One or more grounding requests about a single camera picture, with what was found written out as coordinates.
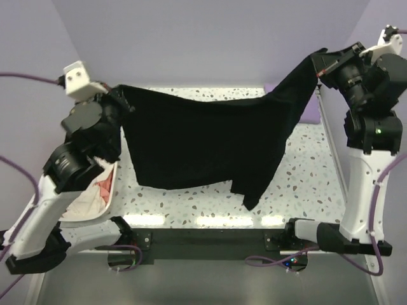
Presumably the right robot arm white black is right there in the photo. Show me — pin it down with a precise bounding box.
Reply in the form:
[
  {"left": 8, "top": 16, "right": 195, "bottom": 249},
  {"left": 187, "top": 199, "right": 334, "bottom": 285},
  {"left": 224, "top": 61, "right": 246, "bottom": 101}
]
[{"left": 283, "top": 36, "right": 406, "bottom": 256}]

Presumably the black t shirt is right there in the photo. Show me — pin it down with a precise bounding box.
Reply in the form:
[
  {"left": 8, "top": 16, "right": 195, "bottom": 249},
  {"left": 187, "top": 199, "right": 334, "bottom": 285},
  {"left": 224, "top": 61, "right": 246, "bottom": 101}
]
[{"left": 121, "top": 57, "right": 317, "bottom": 210}]

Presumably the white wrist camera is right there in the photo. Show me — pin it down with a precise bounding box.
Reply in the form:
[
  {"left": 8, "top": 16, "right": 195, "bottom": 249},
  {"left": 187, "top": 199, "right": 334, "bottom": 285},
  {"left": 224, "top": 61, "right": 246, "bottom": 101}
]
[
  {"left": 359, "top": 25, "right": 403, "bottom": 64},
  {"left": 64, "top": 60, "right": 108, "bottom": 101}
]

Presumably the white plastic laundry basket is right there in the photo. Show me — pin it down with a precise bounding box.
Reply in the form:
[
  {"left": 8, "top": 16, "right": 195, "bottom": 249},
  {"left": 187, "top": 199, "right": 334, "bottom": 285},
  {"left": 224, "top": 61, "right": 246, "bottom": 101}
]
[{"left": 59, "top": 161, "right": 118, "bottom": 222}]

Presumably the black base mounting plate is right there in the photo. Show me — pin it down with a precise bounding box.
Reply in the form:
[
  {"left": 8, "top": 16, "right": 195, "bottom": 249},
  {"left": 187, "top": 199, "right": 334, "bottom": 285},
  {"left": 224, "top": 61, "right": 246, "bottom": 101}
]
[{"left": 100, "top": 228, "right": 317, "bottom": 264}]

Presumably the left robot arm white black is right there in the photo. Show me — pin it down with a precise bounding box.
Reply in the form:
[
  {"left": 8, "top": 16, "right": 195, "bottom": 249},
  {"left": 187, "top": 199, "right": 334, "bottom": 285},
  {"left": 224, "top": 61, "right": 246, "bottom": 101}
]
[{"left": 1, "top": 86, "right": 136, "bottom": 275}]

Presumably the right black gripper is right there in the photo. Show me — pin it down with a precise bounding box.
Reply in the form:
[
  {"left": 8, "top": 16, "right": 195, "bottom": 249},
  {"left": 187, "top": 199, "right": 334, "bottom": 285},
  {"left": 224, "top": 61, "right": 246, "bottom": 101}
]
[{"left": 310, "top": 41, "right": 372, "bottom": 106}]

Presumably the white red printed t shirt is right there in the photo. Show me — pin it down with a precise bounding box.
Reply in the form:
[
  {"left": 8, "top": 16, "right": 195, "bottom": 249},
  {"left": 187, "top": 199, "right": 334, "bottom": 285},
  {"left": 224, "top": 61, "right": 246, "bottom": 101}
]
[{"left": 63, "top": 155, "right": 112, "bottom": 220}]

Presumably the aluminium frame rail right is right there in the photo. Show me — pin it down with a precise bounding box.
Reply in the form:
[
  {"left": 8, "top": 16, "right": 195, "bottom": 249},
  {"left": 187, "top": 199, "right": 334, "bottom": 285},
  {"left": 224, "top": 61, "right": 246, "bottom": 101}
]
[{"left": 318, "top": 82, "right": 350, "bottom": 201}]

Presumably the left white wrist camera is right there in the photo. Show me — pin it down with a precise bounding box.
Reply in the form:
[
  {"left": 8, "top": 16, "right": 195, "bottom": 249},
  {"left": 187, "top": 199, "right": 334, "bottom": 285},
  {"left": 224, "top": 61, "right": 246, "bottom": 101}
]
[{"left": 64, "top": 60, "right": 108, "bottom": 101}]

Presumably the folded purple t shirt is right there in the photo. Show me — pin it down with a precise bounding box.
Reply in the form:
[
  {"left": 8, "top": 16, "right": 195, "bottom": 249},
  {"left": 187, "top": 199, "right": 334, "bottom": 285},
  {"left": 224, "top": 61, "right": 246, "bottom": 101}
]
[{"left": 264, "top": 84, "right": 321, "bottom": 126}]

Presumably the pink garment in basket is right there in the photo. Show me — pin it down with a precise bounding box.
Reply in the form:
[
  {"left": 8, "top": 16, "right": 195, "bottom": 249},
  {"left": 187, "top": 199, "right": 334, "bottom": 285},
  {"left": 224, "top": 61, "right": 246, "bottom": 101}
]
[{"left": 95, "top": 171, "right": 113, "bottom": 205}]

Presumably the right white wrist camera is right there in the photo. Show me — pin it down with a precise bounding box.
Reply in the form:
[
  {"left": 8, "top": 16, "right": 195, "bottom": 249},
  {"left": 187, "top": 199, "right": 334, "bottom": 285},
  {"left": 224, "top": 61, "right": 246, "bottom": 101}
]
[{"left": 359, "top": 25, "right": 403, "bottom": 64}]

